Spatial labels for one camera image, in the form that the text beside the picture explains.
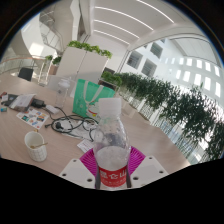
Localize clear plastic tumbler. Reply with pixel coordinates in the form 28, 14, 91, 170
54, 77, 72, 109

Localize glass balustrade wooden handrail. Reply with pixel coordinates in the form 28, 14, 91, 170
0, 54, 46, 76

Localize colourful sticker sheet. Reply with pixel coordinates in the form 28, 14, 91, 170
15, 106, 50, 130

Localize green tote bag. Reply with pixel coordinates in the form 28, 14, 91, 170
72, 78, 116, 121

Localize small black box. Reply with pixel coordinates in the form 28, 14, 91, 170
30, 98, 47, 109

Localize row of green potted plants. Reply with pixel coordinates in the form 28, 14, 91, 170
99, 70, 224, 161

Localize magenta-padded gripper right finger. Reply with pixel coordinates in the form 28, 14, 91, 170
127, 145, 169, 188

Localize black cable bundle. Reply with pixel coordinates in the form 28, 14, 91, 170
44, 106, 99, 141

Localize clear water bottle red label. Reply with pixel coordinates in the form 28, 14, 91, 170
93, 97, 132, 191

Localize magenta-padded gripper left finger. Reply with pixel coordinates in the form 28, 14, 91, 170
59, 148, 98, 190

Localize ceiling light strips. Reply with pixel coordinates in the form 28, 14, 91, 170
93, 0, 176, 46

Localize white grid-pattern mug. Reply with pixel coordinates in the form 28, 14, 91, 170
24, 130, 48, 163

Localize white plastic packet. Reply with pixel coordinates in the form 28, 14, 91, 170
77, 138, 96, 154

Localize black chair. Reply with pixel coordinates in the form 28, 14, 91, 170
17, 67, 35, 82

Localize white cabinet with plants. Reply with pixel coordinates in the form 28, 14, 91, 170
54, 40, 114, 84

